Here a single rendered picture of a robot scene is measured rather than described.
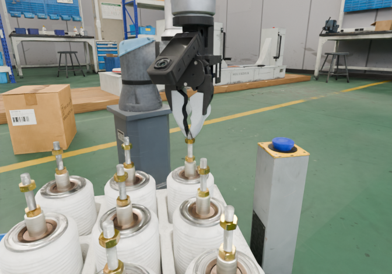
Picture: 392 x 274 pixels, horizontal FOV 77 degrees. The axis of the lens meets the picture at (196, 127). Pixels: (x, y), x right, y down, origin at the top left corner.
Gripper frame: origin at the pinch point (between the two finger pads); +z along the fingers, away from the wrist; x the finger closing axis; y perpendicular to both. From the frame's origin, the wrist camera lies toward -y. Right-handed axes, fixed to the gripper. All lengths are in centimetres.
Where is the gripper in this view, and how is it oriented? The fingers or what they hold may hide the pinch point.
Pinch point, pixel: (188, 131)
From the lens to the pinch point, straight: 46.4
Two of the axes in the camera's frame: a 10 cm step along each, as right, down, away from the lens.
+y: 4.5, -2.7, 8.5
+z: 0.0, 9.5, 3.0
